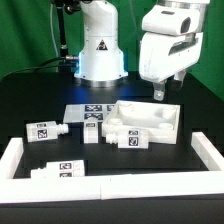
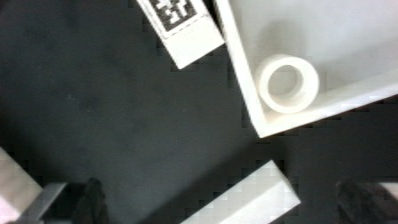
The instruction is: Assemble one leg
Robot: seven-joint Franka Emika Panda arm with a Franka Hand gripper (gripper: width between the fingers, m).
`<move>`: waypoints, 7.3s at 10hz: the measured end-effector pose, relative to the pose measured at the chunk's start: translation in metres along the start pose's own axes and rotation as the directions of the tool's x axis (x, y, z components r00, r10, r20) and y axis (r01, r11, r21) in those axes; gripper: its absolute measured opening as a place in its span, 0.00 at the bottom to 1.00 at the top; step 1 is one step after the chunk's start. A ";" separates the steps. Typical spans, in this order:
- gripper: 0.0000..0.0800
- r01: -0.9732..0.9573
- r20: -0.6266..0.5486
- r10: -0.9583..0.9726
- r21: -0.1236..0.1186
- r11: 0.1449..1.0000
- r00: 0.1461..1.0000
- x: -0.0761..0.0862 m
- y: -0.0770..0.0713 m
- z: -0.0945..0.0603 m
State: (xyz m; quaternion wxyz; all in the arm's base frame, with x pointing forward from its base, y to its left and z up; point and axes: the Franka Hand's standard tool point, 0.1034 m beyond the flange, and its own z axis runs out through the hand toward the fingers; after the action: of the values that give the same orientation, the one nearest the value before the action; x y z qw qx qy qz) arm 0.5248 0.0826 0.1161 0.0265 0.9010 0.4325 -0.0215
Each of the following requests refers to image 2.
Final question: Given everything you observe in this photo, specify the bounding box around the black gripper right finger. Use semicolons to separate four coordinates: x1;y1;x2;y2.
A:
336;180;398;224

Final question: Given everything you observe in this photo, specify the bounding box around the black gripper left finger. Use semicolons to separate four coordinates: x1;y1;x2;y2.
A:
23;178;110;224

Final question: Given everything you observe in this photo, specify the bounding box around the white table leg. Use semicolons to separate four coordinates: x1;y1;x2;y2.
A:
181;161;300;224

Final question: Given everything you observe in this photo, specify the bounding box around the white square table top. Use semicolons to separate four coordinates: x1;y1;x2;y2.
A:
215;0;398;137

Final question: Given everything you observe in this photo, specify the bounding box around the white marker sheet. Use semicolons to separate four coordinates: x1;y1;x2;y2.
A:
137;0;224;69

